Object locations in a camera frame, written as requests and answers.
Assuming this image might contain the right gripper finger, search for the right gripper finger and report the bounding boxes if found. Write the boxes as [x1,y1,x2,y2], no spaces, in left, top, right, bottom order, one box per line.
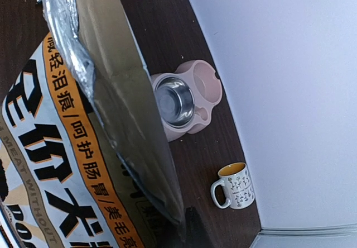
[184,207,214,248]

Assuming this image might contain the dog food bag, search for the dog food bag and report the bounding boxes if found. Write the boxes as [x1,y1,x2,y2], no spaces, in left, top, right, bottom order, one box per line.
[1,0,187,247]

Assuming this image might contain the pink double pet bowl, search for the pink double pet bowl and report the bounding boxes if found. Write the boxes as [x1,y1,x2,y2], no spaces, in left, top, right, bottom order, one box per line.
[151,60,223,142]

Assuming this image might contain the white patterned mug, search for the white patterned mug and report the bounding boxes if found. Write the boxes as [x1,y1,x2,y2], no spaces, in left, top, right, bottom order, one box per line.
[210,162,255,209]

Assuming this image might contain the right aluminium frame post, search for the right aluminium frame post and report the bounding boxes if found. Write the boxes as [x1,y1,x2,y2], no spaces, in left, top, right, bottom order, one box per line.
[251,223,356,247]

